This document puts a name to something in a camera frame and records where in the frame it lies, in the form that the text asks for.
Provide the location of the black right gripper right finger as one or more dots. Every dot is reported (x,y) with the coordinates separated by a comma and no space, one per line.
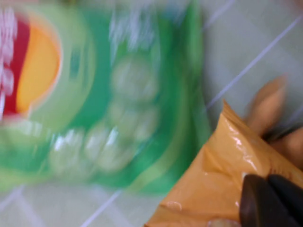
(291,198)

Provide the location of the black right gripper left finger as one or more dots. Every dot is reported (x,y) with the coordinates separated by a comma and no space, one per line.
(258,208)

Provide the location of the yellow glossy snack packet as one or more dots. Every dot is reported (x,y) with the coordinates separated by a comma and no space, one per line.
(213,177)

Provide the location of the golden twisted snack packet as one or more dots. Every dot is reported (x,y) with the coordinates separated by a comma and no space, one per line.
(267,106)

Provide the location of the green cucumber chips bag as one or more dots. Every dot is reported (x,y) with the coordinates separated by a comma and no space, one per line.
(106,106)

